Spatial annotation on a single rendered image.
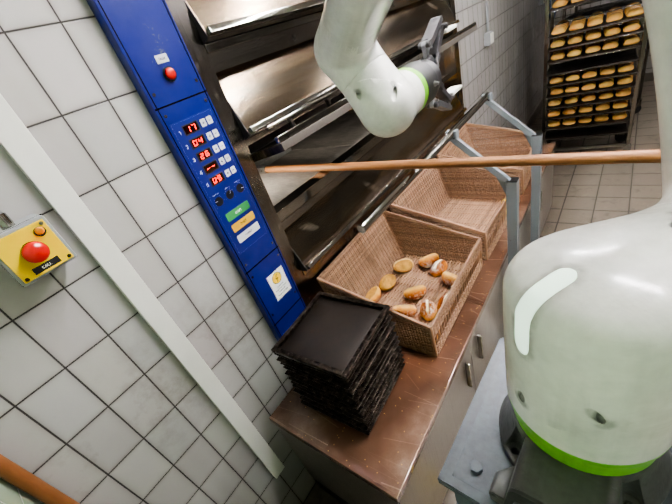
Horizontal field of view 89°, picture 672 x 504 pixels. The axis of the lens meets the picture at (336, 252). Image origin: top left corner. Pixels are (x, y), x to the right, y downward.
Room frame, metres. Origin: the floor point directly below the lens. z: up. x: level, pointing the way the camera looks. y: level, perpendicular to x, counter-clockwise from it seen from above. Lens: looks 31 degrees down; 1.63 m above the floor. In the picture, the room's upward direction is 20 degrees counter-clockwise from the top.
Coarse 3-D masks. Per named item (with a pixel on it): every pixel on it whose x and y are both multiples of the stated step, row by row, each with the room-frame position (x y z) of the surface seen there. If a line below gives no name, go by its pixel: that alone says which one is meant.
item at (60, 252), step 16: (16, 224) 0.67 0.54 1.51; (32, 224) 0.66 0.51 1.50; (48, 224) 0.68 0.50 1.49; (0, 240) 0.62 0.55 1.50; (16, 240) 0.64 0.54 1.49; (32, 240) 0.65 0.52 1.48; (48, 240) 0.66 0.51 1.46; (0, 256) 0.61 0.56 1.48; (16, 256) 0.62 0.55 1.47; (64, 256) 0.66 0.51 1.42; (16, 272) 0.61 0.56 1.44; (32, 272) 0.63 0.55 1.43; (48, 272) 0.64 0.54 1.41
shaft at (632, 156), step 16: (400, 160) 1.12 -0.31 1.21; (416, 160) 1.07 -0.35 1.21; (432, 160) 1.03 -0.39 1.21; (448, 160) 0.99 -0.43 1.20; (464, 160) 0.95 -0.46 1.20; (480, 160) 0.92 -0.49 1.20; (496, 160) 0.88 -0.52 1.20; (512, 160) 0.85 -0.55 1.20; (528, 160) 0.82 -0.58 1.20; (544, 160) 0.80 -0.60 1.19; (560, 160) 0.77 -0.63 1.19; (576, 160) 0.75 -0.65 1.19; (592, 160) 0.72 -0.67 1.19; (608, 160) 0.70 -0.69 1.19; (624, 160) 0.68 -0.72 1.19; (640, 160) 0.66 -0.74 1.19; (656, 160) 0.64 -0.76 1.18
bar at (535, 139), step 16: (528, 128) 1.54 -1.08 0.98; (464, 144) 1.30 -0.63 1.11; (416, 176) 1.07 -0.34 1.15; (496, 176) 1.21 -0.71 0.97; (400, 192) 0.98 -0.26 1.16; (512, 192) 1.16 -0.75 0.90; (384, 208) 0.91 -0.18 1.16; (512, 208) 1.16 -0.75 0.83; (368, 224) 0.84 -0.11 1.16; (512, 224) 1.17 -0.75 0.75; (512, 240) 1.17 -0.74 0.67; (512, 256) 1.17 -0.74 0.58
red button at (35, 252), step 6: (24, 246) 0.62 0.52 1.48; (30, 246) 0.62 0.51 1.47; (36, 246) 0.63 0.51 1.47; (42, 246) 0.63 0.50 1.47; (24, 252) 0.62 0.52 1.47; (30, 252) 0.62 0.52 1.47; (36, 252) 0.62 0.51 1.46; (42, 252) 0.63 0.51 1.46; (48, 252) 0.64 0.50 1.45; (24, 258) 0.62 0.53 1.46; (30, 258) 0.62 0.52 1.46; (36, 258) 0.62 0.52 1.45; (42, 258) 0.62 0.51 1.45
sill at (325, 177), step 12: (444, 84) 2.21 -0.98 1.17; (360, 144) 1.55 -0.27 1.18; (372, 144) 1.57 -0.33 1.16; (348, 156) 1.44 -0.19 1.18; (360, 156) 1.49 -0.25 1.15; (312, 180) 1.31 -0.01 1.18; (324, 180) 1.31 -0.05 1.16; (300, 192) 1.22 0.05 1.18; (312, 192) 1.25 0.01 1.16; (276, 204) 1.19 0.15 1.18; (288, 204) 1.16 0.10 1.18; (300, 204) 1.19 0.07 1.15
